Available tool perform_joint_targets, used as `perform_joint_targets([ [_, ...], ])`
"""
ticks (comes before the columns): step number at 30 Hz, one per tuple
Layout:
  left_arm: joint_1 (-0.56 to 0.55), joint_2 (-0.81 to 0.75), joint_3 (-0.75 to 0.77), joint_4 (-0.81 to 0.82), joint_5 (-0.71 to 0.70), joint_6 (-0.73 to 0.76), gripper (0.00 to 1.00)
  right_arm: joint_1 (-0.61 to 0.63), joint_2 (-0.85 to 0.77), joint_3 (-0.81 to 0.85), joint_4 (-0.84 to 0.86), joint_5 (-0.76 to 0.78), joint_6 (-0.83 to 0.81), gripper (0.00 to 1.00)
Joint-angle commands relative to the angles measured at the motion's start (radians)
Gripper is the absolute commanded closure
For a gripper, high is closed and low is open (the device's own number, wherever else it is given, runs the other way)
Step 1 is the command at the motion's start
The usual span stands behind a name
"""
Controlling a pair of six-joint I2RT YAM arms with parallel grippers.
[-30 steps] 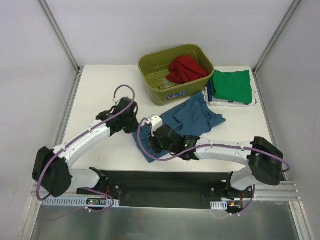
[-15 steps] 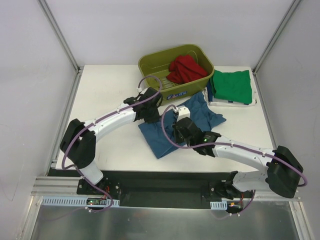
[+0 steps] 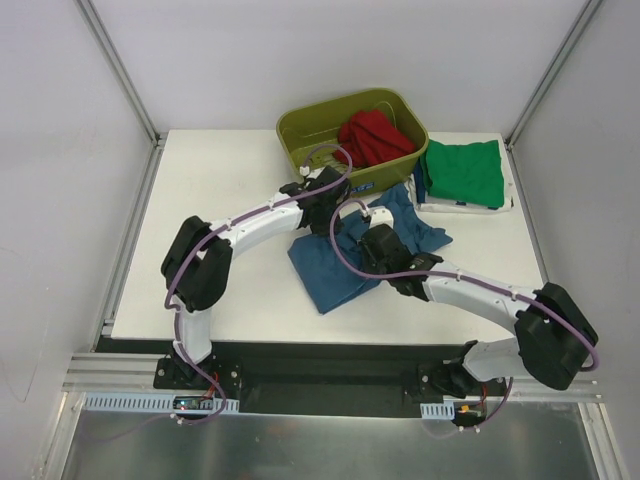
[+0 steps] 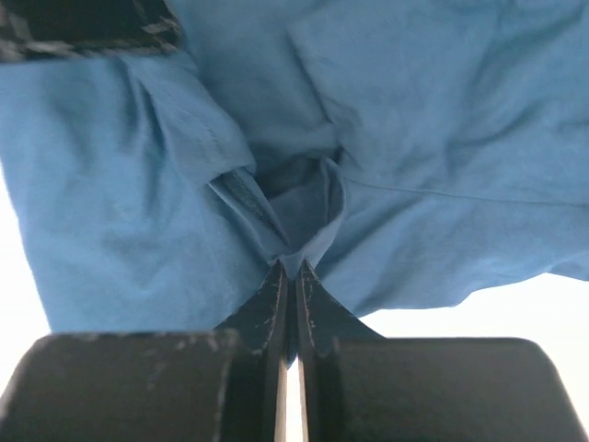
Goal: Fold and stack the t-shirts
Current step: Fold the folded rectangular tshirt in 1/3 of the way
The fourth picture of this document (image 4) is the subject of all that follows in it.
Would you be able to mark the blue t shirt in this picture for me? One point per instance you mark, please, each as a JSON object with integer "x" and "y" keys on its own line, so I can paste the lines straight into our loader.
{"x": 413, "y": 152}

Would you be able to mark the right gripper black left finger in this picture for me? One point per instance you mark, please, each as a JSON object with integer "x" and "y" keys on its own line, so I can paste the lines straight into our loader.
{"x": 227, "y": 384}

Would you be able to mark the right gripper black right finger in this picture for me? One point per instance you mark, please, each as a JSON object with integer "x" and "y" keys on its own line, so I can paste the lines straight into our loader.
{"x": 357, "y": 385}

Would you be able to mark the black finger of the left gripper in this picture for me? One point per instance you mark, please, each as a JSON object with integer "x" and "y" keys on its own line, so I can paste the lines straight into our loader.
{"x": 33, "y": 30}

